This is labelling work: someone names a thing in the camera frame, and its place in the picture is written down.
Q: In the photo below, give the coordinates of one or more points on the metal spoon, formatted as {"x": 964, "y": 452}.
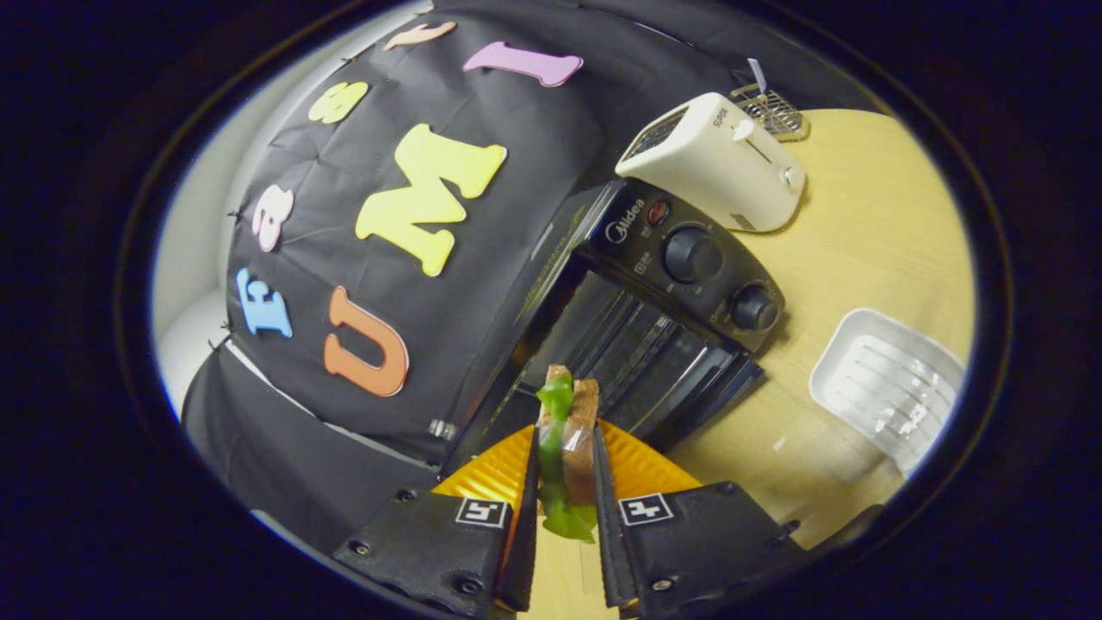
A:
{"x": 757, "y": 73}

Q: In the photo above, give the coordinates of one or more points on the bread and lettuce sandwich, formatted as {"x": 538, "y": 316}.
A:
{"x": 578, "y": 430}

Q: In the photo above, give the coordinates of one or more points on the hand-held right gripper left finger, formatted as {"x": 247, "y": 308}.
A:
{"x": 430, "y": 542}

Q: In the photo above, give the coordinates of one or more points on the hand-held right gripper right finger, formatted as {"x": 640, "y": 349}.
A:
{"x": 697, "y": 542}

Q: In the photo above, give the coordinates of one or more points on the black backdrop cloth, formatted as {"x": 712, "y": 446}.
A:
{"x": 534, "y": 155}

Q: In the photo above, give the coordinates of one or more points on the white toaster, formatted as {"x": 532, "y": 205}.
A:
{"x": 706, "y": 159}

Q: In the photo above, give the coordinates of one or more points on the black electric oven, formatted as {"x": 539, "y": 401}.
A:
{"x": 689, "y": 258}

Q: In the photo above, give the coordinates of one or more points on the white plastic tray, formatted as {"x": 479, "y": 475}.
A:
{"x": 887, "y": 387}

